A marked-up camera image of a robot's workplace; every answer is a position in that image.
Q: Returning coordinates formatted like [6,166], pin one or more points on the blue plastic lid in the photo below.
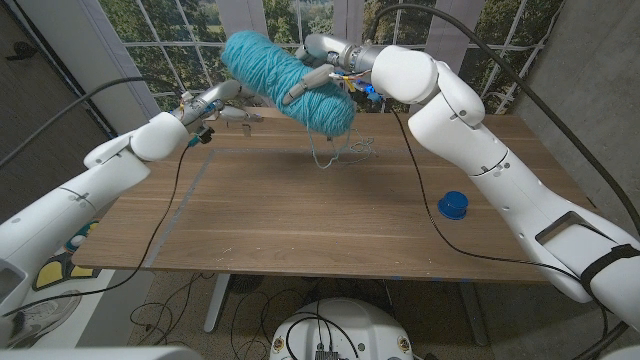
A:
[453,205]

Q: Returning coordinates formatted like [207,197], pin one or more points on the black ribbed round object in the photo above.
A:
[246,283]

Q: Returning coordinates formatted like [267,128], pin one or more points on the printed window forest backdrop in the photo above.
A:
[165,30]

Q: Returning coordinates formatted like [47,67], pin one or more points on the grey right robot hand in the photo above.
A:
[335,52]

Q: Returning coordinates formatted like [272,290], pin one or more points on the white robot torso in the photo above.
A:
[345,330]

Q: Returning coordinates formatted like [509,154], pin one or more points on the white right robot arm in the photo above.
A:
[475,140]

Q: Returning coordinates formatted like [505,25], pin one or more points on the grey sneaker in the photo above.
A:
[45,315]

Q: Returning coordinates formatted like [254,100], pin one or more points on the white table leg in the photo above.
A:
[217,305]

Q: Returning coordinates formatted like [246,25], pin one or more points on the grey table leg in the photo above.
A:
[472,315]

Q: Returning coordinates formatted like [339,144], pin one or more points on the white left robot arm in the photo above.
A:
[75,200]

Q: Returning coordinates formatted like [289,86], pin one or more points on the teal yarn skein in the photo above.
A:
[270,70]

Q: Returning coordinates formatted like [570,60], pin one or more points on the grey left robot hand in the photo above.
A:
[215,97]

